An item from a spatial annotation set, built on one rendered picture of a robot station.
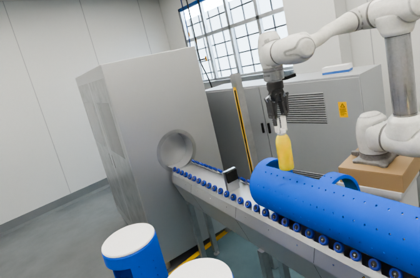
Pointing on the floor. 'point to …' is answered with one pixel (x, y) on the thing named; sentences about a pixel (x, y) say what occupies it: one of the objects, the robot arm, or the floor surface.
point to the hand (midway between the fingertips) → (280, 124)
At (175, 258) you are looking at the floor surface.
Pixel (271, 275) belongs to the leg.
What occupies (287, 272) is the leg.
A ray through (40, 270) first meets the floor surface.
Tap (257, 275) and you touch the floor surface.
